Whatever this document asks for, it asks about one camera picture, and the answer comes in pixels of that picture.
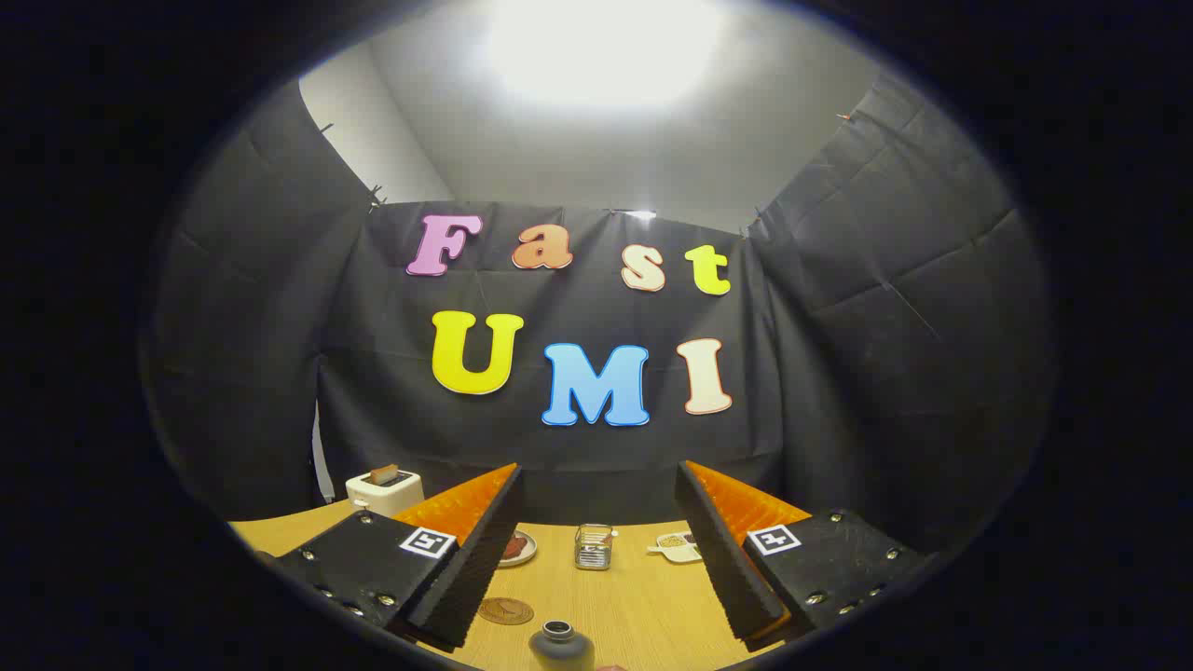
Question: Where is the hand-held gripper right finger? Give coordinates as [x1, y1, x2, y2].
[675, 460, 935, 644]

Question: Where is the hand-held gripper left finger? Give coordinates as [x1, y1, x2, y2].
[254, 463, 524, 649]

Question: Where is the silver juice bottle green label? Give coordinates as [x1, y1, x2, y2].
[528, 620, 596, 671]

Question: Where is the white divided condiment dish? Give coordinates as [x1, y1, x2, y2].
[648, 531, 704, 565]

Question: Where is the wooden table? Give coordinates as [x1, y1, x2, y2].
[228, 499, 795, 671]

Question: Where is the cream toaster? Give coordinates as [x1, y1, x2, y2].
[346, 471, 425, 519]

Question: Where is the metal wire holder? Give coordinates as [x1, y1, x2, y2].
[574, 524, 614, 571]

